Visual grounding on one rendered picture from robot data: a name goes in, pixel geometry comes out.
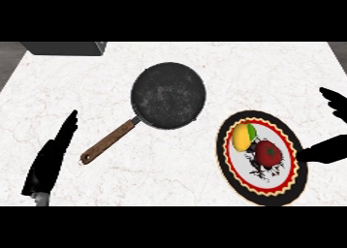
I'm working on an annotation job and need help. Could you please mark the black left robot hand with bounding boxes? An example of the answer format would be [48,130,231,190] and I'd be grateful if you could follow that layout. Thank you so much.
[21,109,80,197]

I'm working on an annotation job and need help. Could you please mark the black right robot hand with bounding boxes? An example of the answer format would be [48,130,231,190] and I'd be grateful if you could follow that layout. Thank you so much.
[295,86,347,165]

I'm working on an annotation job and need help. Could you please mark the red tomato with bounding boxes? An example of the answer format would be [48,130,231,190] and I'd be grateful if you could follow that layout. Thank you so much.
[253,139,283,171]

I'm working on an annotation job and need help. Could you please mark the black rimmed patterned plate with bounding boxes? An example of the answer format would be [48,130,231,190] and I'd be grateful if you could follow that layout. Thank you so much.
[215,109,310,207]

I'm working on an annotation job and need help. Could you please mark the yellow corn cob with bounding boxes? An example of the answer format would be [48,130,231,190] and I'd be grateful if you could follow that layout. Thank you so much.
[231,122,259,153]

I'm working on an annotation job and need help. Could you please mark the dark grey box appliance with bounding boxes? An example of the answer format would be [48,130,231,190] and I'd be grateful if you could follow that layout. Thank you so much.
[19,41,108,57]

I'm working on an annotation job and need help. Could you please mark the black frying pan wooden handle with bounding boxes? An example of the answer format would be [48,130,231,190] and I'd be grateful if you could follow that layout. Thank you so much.
[79,61,207,166]

